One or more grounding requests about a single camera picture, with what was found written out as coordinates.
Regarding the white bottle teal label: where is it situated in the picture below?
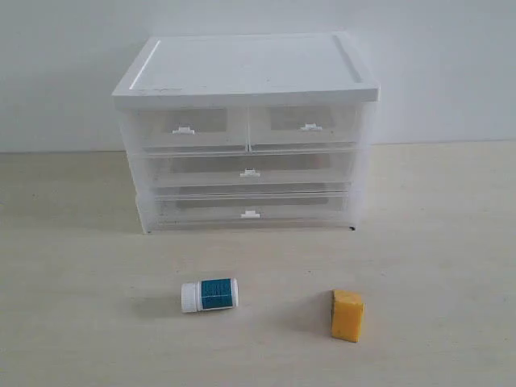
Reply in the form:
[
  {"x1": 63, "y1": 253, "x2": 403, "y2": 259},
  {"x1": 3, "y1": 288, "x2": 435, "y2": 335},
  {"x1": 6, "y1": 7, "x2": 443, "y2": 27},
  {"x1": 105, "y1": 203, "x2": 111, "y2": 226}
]
[{"x1": 181, "y1": 278, "x2": 239, "y2": 314}]

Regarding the yellow sponge block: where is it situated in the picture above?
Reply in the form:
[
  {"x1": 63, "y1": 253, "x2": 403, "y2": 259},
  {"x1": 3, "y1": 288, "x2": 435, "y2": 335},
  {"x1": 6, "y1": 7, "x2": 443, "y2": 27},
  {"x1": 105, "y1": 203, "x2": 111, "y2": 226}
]
[{"x1": 331, "y1": 289, "x2": 364, "y2": 343}]

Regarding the white plastic drawer cabinet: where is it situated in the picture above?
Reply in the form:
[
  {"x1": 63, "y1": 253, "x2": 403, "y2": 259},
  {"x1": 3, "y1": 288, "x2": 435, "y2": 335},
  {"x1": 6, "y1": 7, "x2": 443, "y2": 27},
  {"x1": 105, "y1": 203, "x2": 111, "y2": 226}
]
[{"x1": 112, "y1": 32, "x2": 380, "y2": 234}]

